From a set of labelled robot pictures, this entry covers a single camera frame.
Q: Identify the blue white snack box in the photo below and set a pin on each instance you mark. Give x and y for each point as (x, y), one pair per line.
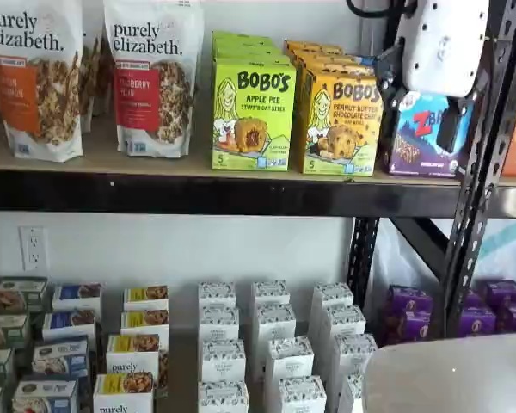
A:
(45, 396)
(60, 359)
(77, 299)
(69, 327)

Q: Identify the green Bobo's apple pie box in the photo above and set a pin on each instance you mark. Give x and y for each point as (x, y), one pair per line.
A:
(245, 45)
(241, 35)
(253, 116)
(249, 55)

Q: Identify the white patterned box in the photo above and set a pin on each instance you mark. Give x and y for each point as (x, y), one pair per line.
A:
(223, 361)
(350, 393)
(344, 322)
(219, 324)
(217, 296)
(222, 398)
(354, 353)
(333, 296)
(271, 294)
(276, 322)
(289, 358)
(302, 396)

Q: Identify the orange Bobo's peanut butter box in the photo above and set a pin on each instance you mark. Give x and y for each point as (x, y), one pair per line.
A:
(309, 44)
(339, 125)
(318, 52)
(322, 60)

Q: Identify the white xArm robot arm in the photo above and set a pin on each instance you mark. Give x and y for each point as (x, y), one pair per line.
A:
(447, 378)

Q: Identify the granola bag orange label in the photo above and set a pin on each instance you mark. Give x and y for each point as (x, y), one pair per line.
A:
(34, 86)

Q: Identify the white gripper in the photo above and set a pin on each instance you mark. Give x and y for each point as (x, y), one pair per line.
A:
(445, 47)

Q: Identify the yellow white granola box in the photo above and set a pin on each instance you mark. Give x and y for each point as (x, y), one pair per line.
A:
(124, 393)
(133, 355)
(144, 324)
(146, 299)

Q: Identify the white wall outlet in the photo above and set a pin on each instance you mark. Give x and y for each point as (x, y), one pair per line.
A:
(33, 248)

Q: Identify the granola bag red label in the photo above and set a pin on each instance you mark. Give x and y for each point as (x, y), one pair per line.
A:
(155, 86)

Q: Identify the blue purple Zbar box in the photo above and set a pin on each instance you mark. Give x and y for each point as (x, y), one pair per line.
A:
(413, 142)
(366, 60)

